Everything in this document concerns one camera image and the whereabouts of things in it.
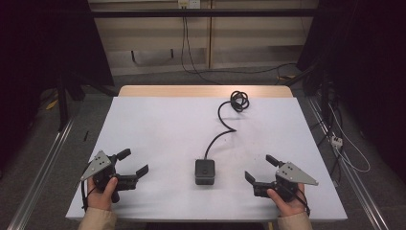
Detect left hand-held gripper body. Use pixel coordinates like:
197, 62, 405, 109
79, 149, 140, 204

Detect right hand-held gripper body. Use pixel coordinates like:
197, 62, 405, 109
253, 161, 320, 203

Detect person's left hand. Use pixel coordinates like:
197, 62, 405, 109
86, 176, 120, 212

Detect person's right hand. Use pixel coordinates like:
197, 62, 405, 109
266, 183, 309, 219

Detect white table cover sheet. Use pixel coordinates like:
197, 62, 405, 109
65, 96, 349, 222

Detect black box power adapter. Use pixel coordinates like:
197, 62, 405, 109
194, 158, 216, 186

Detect white power strip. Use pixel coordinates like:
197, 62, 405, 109
330, 134, 344, 150

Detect black metal stand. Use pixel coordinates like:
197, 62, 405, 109
55, 72, 120, 132

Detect black curtain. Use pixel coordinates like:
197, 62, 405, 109
0, 0, 115, 167
296, 0, 406, 185

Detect black horizontal bar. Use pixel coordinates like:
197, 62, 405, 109
90, 8, 321, 19

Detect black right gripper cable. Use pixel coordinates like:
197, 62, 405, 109
281, 181, 311, 218

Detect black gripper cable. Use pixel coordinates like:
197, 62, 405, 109
281, 181, 311, 218
79, 179, 98, 213

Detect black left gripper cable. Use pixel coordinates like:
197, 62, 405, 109
79, 179, 98, 213

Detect aluminium floor rail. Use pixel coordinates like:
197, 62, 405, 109
305, 95, 391, 230
6, 117, 77, 230

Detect white floor cable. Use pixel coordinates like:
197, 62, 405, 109
327, 103, 372, 174

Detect black coiled adapter cable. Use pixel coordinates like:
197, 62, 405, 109
204, 90, 251, 161

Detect black wall socket cables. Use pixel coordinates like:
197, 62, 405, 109
180, 15, 299, 86

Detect white wall socket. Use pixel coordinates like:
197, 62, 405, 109
177, 0, 202, 10

